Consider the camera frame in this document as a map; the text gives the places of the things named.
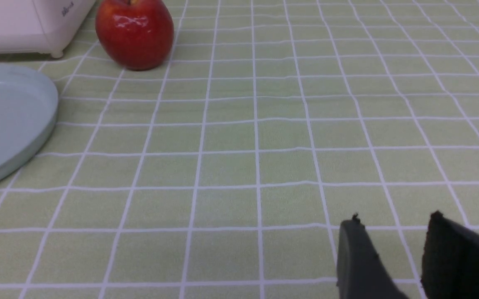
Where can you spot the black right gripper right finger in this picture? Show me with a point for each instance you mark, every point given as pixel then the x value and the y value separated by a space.
pixel 450 260

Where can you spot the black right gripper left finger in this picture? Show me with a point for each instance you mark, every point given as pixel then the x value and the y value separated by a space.
pixel 360 271

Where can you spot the green checkered tablecloth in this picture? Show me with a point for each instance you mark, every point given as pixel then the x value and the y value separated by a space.
pixel 225 172

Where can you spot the red apple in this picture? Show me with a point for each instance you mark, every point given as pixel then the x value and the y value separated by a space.
pixel 136 34

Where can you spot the light blue plate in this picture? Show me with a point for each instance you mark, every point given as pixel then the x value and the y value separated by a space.
pixel 29 104

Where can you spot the white toaster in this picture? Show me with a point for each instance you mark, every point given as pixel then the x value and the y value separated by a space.
pixel 40 26

